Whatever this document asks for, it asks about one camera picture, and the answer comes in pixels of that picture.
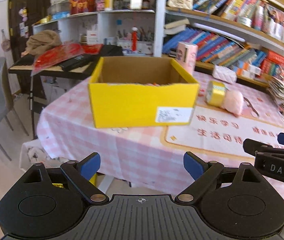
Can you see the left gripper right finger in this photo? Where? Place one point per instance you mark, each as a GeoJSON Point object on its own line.
{"type": "Point", "coordinates": [205, 177]}

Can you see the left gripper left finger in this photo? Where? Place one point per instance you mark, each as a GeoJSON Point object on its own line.
{"type": "Point", "coordinates": [79, 175]}

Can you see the large pink plush toy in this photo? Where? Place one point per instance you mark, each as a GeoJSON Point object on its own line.
{"type": "Point", "coordinates": [233, 102]}

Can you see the yellow tape roll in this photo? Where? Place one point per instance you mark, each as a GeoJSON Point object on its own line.
{"type": "Point", "coordinates": [216, 92]}

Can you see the pink checkered tablecloth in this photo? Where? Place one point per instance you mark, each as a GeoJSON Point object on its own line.
{"type": "Point", "coordinates": [153, 156]}

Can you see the white storage bin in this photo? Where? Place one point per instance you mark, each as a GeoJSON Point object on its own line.
{"type": "Point", "coordinates": [32, 152]}

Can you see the white quilted pouch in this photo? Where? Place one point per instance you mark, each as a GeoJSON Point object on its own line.
{"type": "Point", "coordinates": [224, 74]}

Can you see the row of lower shelf books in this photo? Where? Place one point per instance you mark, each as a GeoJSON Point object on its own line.
{"type": "Point", "coordinates": [218, 50]}

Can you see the yellow cardboard box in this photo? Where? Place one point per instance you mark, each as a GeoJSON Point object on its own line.
{"type": "Point", "coordinates": [128, 91]}

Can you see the black keyboard piano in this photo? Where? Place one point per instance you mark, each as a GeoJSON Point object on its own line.
{"type": "Point", "coordinates": [25, 65]}

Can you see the pink cylindrical dispenser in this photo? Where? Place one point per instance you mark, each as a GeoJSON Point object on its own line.
{"type": "Point", "coordinates": [186, 56]}

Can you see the red paper decorations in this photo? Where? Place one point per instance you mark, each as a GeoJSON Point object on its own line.
{"type": "Point", "coordinates": [68, 57]}

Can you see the brown crumpled cloth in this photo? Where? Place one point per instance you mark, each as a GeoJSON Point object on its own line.
{"type": "Point", "coordinates": [41, 42]}

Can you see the white bookshelf unit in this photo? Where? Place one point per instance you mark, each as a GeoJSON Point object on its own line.
{"type": "Point", "coordinates": [137, 26]}

